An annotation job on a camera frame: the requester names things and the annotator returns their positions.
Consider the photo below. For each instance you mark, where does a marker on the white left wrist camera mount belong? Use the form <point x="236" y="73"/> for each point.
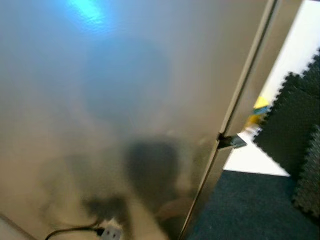
<point x="111" y="233"/>

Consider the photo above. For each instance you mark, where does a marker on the black foam mat tile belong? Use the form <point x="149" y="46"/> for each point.
<point x="307" y="190"/>
<point x="290" y="115"/>

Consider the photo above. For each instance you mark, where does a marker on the silver fridge door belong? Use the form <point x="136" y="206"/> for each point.
<point x="210" y="182"/>

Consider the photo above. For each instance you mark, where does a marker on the small black flat device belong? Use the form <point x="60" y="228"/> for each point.
<point x="239" y="142"/>

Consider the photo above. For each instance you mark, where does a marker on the yellow lidded container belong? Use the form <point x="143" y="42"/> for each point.
<point x="260" y="105"/>

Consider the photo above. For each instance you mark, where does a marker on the silver fridge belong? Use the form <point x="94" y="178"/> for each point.
<point x="125" y="100"/>

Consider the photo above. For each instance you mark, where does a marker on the dark carpet floor mat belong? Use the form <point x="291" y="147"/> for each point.
<point x="250" y="210"/>

